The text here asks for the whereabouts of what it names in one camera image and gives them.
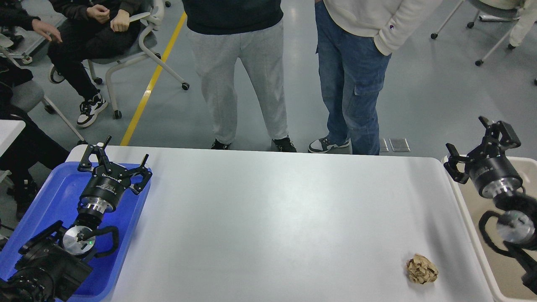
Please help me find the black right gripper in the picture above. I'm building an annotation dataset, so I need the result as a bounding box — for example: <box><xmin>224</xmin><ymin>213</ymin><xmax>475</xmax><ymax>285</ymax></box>
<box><xmin>443</xmin><ymin>116</ymin><xmax>522</xmax><ymax>199</ymax></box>

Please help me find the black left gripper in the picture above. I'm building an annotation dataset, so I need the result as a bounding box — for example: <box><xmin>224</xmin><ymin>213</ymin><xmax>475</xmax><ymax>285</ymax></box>
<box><xmin>78</xmin><ymin>135</ymin><xmax>153</xmax><ymax>210</ymax></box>

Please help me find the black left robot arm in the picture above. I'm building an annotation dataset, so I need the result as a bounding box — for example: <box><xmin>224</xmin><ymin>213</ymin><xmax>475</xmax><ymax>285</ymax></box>
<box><xmin>1</xmin><ymin>145</ymin><xmax>153</xmax><ymax>302</ymax></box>

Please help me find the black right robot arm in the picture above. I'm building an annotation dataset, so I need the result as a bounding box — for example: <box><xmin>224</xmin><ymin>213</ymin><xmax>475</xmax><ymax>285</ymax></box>
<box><xmin>443</xmin><ymin>116</ymin><xmax>536</xmax><ymax>293</ymax></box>

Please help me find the blue plastic tray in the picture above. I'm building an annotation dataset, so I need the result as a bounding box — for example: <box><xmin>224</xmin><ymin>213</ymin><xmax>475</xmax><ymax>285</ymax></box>
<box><xmin>0</xmin><ymin>162</ymin><xmax>151</xmax><ymax>302</ymax></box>

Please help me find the person at left edge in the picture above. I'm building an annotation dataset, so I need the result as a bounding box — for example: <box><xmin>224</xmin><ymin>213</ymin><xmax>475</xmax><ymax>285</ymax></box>
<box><xmin>0</xmin><ymin>0</ymin><xmax>70</xmax><ymax>223</ymax></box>

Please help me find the white side table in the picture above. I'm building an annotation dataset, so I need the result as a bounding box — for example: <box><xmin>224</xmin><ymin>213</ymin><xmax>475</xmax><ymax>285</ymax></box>
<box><xmin>0</xmin><ymin>119</ymin><xmax>25</xmax><ymax>156</ymax></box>

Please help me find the grey chair at left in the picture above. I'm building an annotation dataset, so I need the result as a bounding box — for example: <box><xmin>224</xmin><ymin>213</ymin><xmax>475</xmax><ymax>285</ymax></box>
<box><xmin>12</xmin><ymin>80</ymin><xmax>88</xmax><ymax>145</ymax></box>

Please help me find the crumpled brown paper ball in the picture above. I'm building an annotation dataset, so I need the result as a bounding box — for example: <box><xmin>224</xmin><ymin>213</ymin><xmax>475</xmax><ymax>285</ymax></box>
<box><xmin>406</xmin><ymin>253</ymin><xmax>439</xmax><ymax>284</ymax></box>

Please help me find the white chair legs top right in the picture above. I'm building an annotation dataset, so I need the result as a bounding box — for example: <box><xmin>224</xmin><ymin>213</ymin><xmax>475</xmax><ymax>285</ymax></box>
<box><xmin>430</xmin><ymin>0</ymin><xmax>529</xmax><ymax>67</ymax></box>

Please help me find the seated person in black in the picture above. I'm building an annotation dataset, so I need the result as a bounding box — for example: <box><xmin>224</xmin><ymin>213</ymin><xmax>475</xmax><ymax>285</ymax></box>
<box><xmin>47</xmin><ymin>0</ymin><xmax>143</xmax><ymax>128</ymax></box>

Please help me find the white office chair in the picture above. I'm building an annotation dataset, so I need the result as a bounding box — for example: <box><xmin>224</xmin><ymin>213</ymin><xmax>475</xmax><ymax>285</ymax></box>
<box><xmin>48</xmin><ymin>0</ymin><xmax>190</xmax><ymax>120</ymax></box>

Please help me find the person in white hoodie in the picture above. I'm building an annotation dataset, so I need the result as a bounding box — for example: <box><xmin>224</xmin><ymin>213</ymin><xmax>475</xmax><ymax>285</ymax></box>
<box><xmin>308</xmin><ymin>0</ymin><xmax>441</xmax><ymax>155</ymax></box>

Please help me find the person in grey sweatpants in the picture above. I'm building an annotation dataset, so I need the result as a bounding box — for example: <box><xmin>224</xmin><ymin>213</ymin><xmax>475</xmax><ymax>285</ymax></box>
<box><xmin>181</xmin><ymin>0</ymin><xmax>297</xmax><ymax>153</ymax></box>

